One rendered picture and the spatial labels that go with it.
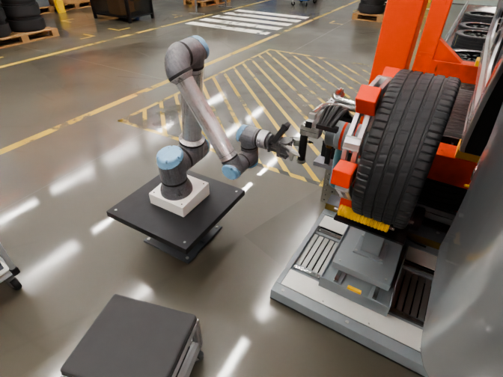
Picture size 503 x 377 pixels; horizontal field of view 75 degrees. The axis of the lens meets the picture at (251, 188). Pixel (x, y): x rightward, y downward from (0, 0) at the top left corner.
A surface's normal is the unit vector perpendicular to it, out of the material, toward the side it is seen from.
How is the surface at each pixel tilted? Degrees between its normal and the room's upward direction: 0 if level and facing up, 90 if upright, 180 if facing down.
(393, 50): 90
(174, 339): 0
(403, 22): 90
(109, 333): 0
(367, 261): 0
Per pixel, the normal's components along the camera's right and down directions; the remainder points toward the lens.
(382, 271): 0.01, -0.80
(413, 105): -0.27, -0.40
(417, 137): -0.41, -0.07
